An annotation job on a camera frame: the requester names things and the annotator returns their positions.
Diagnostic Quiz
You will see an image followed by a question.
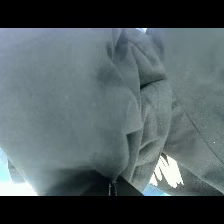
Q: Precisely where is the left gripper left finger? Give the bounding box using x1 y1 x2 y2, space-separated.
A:
79 171 113 197

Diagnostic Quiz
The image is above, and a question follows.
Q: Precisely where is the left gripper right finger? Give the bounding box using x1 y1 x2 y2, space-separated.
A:
112 175 144 197

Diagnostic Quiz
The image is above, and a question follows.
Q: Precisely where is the grey garment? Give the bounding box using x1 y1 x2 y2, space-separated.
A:
0 27 224 197

